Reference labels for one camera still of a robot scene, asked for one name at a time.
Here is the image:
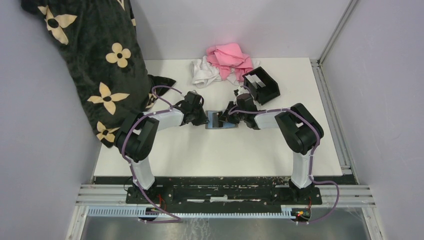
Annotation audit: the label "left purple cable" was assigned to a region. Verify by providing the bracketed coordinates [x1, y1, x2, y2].
[121, 85, 186, 224]

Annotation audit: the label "aluminium rail frame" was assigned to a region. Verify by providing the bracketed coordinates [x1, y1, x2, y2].
[66, 177, 383, 240]

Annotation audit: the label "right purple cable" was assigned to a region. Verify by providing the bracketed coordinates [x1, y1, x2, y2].
[228, 85, 341, 225]

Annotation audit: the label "white cloth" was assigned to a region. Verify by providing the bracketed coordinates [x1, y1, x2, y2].
[189, 55, 242, 89]

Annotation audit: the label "white cards in box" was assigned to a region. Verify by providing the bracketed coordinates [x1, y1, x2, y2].
[245, 74, 266, 89]

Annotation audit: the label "corner aluminium post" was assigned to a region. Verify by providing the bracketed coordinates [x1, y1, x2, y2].
[310, 0, 359, 176]

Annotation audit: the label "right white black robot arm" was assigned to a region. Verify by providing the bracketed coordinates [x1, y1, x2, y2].
[215, 93, 324, 204]

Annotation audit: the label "pink cloth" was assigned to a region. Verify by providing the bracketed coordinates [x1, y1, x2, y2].
[206, 43, 254, 82]

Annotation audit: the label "black floral blanket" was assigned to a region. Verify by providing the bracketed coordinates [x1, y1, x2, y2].
[20, 0, 176, 148]

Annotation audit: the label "grey leather card holder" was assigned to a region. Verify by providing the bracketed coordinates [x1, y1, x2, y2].
[205, 110, 238, 130]

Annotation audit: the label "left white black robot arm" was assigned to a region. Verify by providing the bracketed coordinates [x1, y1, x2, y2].
[114, 91, 209, 204]

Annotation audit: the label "purple cable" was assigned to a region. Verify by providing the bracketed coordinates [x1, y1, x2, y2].
[228, 85, 341, 225]
[121, 85, 186, 224]

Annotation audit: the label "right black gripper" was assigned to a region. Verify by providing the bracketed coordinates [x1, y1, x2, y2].
[218, 102, 246, 126]

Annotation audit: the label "blue slotted cable duct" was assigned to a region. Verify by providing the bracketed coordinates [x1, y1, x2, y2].
[86, 206, 296, 220]

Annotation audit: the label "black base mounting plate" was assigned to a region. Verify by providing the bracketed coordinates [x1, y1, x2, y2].
[145, 176, 323, 214]

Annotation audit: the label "black plastic card box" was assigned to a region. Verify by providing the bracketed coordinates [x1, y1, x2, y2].
[242, 66, 281, 105]

